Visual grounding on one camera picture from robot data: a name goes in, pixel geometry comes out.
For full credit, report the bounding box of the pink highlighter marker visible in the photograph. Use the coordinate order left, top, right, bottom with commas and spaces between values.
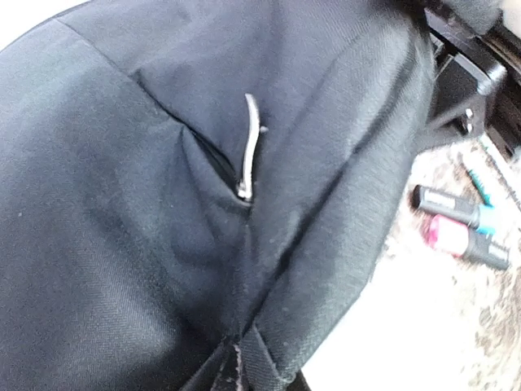
425, 215, 510, 270

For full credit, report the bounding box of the black student bag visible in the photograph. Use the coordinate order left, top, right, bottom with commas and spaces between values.
1, 1, 434, 390

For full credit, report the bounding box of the blue highlighter marker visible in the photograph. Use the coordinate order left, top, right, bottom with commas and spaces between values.
411, 185, 499, 235

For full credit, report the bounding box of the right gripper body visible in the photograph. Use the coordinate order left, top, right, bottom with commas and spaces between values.
426, 7, 520, 157

